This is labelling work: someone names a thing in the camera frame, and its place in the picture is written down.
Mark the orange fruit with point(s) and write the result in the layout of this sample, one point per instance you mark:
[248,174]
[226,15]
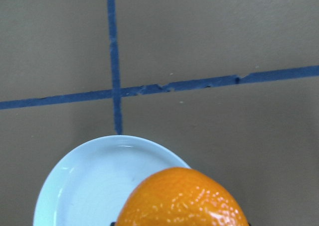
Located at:
[180,197]

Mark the light blue plate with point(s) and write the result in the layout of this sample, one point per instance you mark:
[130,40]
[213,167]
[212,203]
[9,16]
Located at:
[90,184]

